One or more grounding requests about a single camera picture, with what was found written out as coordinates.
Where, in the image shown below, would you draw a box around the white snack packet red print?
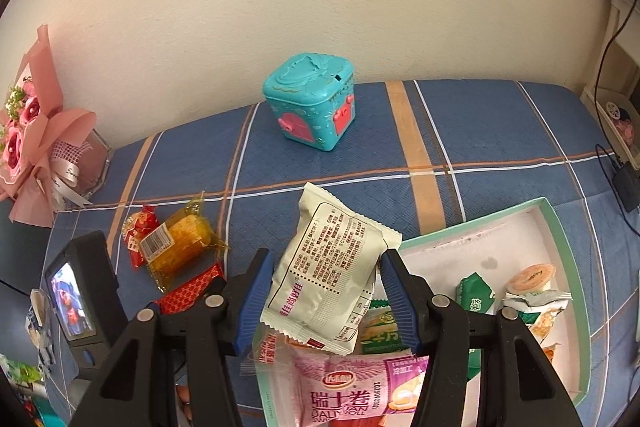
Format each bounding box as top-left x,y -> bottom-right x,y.
260,182 -> 403,355

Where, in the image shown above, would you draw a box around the pink flower bouquet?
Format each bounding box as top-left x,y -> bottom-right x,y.
0,24 -> 98,228

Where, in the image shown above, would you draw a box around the green cake packet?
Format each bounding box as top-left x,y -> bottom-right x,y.
455,272 -> 496,313

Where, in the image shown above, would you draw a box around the white tray box green rim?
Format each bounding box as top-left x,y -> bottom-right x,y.
390,197 -> 593,408

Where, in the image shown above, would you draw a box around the teal toy box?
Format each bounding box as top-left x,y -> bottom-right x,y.
262,51 -> 357,152

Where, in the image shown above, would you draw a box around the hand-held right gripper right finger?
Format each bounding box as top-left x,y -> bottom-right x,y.
380,249 -> 583,427

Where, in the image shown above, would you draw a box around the green white biscuit packet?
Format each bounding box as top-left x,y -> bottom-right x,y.
360,299 -> 416,355

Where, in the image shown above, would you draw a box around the pink swiss roll packet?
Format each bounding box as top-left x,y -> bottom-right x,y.
287,342 -> 433,427

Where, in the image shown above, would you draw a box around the blue plaid bedsheet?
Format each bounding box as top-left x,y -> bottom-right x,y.
42,79 -> 640,427

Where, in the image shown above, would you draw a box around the black power adapter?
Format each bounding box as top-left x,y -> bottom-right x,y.
612,162 -> 640,212

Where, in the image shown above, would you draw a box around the red hexagon patterned snack packet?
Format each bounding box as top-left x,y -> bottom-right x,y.
155,263 -> 226,315

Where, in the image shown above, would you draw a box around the red candy packet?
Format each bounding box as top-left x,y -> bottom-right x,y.
122,204 -> 161,268

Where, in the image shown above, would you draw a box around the green white wrapped candy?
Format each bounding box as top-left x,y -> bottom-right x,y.
502,289 -> 571,343

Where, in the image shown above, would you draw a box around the white bedside shelf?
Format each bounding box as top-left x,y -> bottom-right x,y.
580,0 -> 640,158

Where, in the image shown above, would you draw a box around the yellow jelly packet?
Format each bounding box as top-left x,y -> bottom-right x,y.
139,192 -> 231,293

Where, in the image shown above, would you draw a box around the small orange cookie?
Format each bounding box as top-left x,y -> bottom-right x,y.
505,263 -> 557,295

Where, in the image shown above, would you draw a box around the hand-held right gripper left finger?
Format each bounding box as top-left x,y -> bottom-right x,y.
67,248 -> 276,427

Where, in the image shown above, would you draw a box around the clear glass vase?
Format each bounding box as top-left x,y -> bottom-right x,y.
62,129 -> 112,208

